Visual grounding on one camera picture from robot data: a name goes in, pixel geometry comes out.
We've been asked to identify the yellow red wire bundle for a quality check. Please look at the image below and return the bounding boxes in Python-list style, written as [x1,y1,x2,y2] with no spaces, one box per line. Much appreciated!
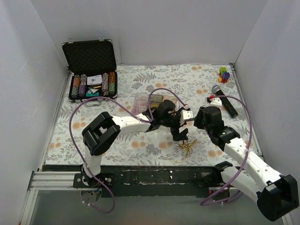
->
[173,138,199,164]

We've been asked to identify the yellow wires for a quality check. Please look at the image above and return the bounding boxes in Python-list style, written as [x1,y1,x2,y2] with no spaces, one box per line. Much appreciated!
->
[149,95,164,111]

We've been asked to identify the pink wire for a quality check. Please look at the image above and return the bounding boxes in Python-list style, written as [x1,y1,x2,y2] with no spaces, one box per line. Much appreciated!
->
[132,93,149,114]

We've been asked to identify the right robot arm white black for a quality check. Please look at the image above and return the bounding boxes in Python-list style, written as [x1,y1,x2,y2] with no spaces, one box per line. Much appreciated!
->
[194,106,300,221]

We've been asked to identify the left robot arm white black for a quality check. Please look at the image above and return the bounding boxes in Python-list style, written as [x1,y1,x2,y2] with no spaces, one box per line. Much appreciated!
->
[81,100,194,188]

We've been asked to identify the floral patterned table mat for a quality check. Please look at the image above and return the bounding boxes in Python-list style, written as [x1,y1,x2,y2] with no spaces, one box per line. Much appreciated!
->
[44,64,263,167]

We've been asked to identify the amber plastic box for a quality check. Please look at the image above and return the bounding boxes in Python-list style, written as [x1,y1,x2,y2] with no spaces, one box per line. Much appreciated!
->
[162,95,180,109]

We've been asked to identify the smoky grey plastic box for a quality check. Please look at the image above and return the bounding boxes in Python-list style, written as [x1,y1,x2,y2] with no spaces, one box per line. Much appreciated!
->
[150,94,163,111]

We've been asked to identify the clear plastic box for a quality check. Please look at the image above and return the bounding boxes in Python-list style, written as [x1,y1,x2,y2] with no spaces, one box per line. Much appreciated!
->
[132,92,149,115]

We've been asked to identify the black handheld microphone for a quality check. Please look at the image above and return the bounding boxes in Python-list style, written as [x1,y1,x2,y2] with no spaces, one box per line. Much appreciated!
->
[212,85,239,118]

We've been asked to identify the colourful toy block train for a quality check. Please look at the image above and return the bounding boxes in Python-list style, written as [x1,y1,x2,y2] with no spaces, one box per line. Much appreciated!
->
[217,67,230,83]

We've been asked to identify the white playing card deck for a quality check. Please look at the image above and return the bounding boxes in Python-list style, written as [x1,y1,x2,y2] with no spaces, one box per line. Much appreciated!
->
[87,75,102,86]

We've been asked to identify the black poker chip case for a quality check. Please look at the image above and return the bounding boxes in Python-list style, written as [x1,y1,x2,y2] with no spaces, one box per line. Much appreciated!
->
[62,39,118,103]

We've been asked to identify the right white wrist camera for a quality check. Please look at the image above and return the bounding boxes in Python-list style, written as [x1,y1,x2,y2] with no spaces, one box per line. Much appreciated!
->
[207,95,222,109]

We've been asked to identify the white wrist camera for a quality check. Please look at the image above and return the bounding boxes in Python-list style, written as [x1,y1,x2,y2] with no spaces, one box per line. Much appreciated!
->
[207,95,222,109]
[180,107,194,125]

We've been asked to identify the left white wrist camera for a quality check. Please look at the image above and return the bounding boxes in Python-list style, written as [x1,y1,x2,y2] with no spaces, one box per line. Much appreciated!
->
[180,107,194,125]

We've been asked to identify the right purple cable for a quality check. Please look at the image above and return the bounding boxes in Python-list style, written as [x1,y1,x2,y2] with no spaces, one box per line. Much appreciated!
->
[200,95,253,207]

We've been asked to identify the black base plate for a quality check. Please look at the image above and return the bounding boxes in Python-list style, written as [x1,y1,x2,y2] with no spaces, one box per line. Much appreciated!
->
[72,165,242,199]

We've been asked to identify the aluminium frame rail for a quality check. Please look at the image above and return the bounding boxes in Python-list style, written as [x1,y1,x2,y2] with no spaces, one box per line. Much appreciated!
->
[20,170,293,225]

